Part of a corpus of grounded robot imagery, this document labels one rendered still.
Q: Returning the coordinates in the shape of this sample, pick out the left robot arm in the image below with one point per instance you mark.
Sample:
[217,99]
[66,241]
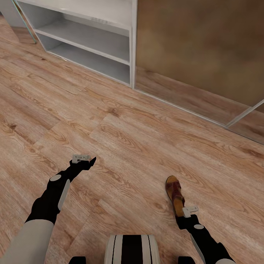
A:
[31,243]

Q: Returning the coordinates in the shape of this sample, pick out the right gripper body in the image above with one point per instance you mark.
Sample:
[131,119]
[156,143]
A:
[183,221]

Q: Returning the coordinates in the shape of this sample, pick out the robot trunk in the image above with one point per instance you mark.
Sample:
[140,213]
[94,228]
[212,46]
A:
[132,249]

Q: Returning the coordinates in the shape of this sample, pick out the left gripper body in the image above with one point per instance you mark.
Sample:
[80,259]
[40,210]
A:
[78,167]

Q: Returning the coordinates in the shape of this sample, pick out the standing mirror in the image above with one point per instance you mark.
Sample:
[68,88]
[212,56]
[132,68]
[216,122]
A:
[10,12]

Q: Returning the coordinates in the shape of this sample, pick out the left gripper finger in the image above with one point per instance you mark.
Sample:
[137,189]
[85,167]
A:
[91,163]

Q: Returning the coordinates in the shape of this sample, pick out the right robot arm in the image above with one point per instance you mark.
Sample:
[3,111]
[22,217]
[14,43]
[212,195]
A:
[209,250]

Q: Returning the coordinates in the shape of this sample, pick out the sandal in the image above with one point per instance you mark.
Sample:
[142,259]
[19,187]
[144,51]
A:
[173,190]

